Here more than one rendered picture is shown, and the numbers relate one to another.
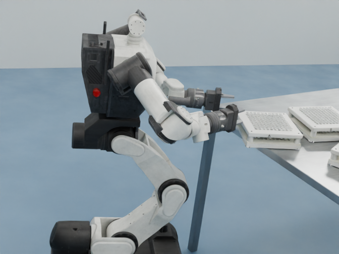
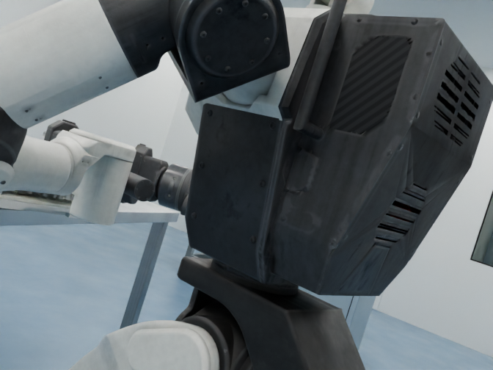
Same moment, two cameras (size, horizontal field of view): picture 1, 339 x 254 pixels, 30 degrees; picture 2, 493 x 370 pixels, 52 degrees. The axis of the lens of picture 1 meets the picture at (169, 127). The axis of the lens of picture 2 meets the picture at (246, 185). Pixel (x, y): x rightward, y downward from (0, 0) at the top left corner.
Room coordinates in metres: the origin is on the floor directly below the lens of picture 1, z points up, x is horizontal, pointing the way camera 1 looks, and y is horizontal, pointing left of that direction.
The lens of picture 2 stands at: (2.95, 0.69, 1.04)
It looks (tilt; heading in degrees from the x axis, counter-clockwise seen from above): 1 degrees down; 231
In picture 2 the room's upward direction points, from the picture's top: 18 degrees clockwise
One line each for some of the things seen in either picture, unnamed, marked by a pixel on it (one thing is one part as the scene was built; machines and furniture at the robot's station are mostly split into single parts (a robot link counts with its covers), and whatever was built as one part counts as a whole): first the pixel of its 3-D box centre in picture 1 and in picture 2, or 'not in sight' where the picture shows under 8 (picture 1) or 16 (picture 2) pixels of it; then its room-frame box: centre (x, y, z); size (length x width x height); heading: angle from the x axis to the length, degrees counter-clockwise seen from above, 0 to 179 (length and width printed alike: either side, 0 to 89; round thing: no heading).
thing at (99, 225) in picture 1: (112, 237); not in sight; (2.49, 0.20, 0.28); 0.21 x 0.20 x 0.13; 101
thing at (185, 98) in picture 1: (180, 99); (103, 182); (2.62, -0.03, 0.96); 0.11 x 0.11 x 0.11; 3
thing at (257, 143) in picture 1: (266, 133); (21, 192); (2.61, -0.44, 0.85); 0.24 x 0.24 x 0.02; 11
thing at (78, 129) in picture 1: (105, 130); (274, 360); (2.48, 0.27, 0.83); 0.28 x 0.13 x 0.18; 101
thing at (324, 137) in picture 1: (320, 127); not in sight; (2.77, -0.71, 0.85); 0.24 x 0.24 x 0.02; 21
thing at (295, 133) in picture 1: (268, 124); not in sight; (2.61, -0.44, 0.90); 0.25 x 0.24 x 0.02; 11
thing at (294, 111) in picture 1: (322, 118); not in sight; (2.77, -0.71, 0.90); 0.25 x 0.24 x 0.02; 21
